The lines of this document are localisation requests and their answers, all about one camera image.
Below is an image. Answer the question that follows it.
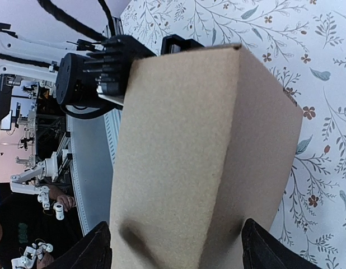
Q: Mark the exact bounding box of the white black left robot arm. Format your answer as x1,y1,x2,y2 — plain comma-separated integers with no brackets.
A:
0,23,155,119

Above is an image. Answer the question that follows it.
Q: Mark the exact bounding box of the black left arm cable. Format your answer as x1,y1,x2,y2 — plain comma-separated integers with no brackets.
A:
37,0,119,43

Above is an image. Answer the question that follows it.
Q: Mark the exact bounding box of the small white robot gripper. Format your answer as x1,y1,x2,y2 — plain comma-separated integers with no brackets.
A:
11,242,53,269

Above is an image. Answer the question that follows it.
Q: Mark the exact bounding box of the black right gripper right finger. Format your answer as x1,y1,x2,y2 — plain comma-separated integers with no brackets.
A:
241,218,318,269

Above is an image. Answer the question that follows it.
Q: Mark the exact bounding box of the brown cardboard box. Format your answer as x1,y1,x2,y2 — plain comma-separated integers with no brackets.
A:
110,45,302,268

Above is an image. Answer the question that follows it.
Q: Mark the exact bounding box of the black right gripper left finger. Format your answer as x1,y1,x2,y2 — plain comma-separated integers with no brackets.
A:
51,221,112,269

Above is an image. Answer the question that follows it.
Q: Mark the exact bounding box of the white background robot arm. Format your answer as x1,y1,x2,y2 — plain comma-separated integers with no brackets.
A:
10,152,112,268

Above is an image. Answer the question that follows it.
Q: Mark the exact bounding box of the person in black shirt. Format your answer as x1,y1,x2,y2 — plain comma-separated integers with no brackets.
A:
0,185,83,268

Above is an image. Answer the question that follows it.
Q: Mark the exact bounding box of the floral white table mat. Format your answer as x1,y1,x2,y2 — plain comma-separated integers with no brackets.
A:
120,1,346,268

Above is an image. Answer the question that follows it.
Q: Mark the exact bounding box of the aluminium front rail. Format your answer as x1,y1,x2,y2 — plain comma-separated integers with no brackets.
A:
67,109,121,234

